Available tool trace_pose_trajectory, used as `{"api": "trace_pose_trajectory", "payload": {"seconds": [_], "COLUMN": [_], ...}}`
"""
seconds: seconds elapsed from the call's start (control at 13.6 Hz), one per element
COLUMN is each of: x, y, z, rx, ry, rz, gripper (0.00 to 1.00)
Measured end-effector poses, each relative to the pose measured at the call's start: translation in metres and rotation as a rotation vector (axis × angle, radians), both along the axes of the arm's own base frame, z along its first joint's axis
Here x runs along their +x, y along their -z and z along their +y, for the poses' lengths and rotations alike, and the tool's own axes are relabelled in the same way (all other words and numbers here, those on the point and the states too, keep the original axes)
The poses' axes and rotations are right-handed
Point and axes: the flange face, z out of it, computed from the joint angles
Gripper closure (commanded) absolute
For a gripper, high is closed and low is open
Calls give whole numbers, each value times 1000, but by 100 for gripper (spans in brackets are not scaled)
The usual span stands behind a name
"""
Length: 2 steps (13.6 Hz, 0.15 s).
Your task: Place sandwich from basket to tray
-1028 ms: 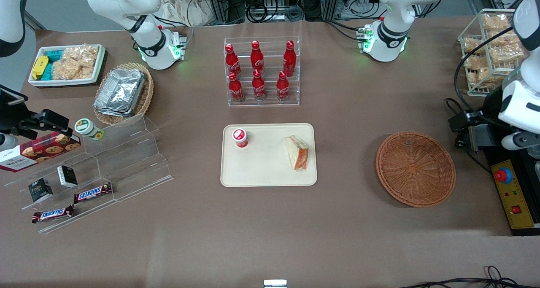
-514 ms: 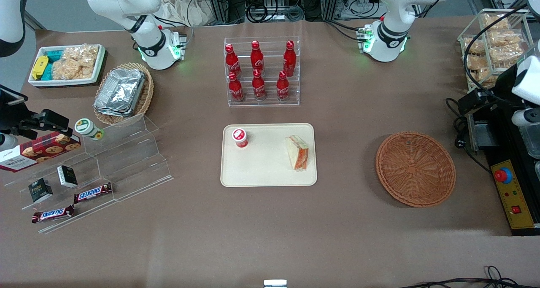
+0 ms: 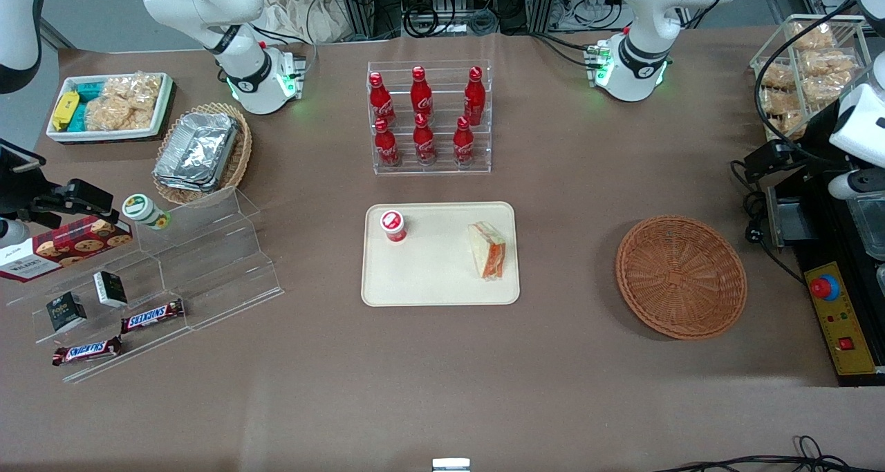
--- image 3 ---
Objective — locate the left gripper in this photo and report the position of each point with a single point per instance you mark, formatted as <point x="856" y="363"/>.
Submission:
<point x="820" y="142"/>

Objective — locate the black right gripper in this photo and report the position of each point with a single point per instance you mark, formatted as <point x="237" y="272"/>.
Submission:
<point x="15" y="187"/>

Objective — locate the triangle sandwich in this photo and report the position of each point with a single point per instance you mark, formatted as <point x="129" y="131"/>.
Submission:
<point x="487" y="251"/>

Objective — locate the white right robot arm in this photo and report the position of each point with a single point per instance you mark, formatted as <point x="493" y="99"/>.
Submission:
<point x="221" y="16"/>

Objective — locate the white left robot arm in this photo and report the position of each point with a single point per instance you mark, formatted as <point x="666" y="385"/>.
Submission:
<point x="643" y="16"/>

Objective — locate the round brown wicker basket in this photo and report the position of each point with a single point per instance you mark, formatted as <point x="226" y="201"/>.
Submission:
<point x="681" y="278"/>

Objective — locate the oval light wicker basket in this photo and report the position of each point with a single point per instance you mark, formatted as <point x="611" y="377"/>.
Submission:
<point x="242" y="154"/>

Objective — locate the beige plastic tray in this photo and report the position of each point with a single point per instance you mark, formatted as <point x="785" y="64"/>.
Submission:
<point x="435" y="271"/>

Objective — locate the red tartan cookie box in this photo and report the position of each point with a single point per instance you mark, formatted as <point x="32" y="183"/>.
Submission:
<point x="62" y="247"/>

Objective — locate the fried snack bag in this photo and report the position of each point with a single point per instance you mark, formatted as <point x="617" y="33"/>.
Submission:
<point x="828" y="61"/>
<point x="777" y="76"/>
<point x="780" y="103"/>
<point x="788" y="124"/>
<point x="814" y="36"/>
<point x="826" y="89"/>

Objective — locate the black machine with yellow panel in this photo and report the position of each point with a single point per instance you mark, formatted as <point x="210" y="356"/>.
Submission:
<point x="823" y="216"/>

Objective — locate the green lidded white cup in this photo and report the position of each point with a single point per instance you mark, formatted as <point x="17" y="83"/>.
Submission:
<point x="144" y="211"/>

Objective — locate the white rectangular plastic bin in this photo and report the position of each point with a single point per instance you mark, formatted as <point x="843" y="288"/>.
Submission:
<point x="104" y="135"/>

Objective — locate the small black box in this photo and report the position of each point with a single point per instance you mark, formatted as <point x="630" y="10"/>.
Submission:
<point x="110" y="289"/>
<point x="66" y="312"/>

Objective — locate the yellow snack packet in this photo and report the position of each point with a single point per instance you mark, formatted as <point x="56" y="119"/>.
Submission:
<point x="66" y="109"/>

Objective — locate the clear snack display rack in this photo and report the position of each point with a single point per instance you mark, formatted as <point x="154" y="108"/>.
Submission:
<point x="760" y="54"/>

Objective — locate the teal snack packet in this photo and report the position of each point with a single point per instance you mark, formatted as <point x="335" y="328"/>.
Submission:
<point x="86" y="92"/>

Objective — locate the metal pan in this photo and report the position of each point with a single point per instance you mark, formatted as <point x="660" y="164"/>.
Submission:
<point x="870" y="227"/>

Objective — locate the clear bag of crackers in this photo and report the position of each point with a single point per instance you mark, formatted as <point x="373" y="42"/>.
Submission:
<point x="124" y="102"/>

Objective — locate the red emergency stop button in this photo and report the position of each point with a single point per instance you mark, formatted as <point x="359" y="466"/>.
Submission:
<point x="825" y="288"/>

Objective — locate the Snickers chocolate bar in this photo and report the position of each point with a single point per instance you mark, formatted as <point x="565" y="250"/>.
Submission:
<point x="152" y="316"/>
<point x="86" y="351"/>

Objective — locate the stacked aluminium foil containers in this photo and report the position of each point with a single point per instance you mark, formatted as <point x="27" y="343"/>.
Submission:
<point x="197" y="150"/>

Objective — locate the clear acrylic stepped shelf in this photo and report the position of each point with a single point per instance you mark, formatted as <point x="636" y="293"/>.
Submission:
<point x="207" y="265"/>

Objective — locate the red cola bottle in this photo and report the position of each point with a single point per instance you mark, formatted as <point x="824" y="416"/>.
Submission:
<point x="463" y="144"/>
<point x="386" y="146"/>
<point x="424" y="142"/>
<point x="421" y="93"/>
<point x="379" y="99"/>
<point x="474" y="97"/>

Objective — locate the crumpled white cloth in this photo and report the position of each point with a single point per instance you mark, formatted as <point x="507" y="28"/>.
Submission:
<point x="304" y="12"/>

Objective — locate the clear acrylic bottle rack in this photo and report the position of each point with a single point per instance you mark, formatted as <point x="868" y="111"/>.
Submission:
<point x="442" y="168"/>

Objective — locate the red lidded cup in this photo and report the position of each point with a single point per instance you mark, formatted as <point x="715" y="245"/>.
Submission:
<point x="393" y="224"/>

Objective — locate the small white block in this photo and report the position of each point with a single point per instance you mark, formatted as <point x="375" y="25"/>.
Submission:
<point x="451" y="465"/>

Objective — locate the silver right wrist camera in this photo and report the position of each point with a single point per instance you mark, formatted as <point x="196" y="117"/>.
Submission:
<point x="12" y="233"/>

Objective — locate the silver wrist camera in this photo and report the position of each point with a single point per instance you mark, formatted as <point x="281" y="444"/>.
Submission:
<point x="12" y="233"/>
<point x="854" y="184"/>

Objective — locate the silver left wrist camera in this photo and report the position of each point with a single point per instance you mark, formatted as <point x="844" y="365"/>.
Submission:
<point x="854" y="184"/>

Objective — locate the red rocker switch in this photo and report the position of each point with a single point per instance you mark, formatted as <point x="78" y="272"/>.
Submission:
<point x="846" y="343"/>

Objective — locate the aluminium frame post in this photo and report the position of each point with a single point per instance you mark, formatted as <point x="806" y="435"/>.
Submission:
<point x="541" y="2"/>
<point x="358" y="5"/>

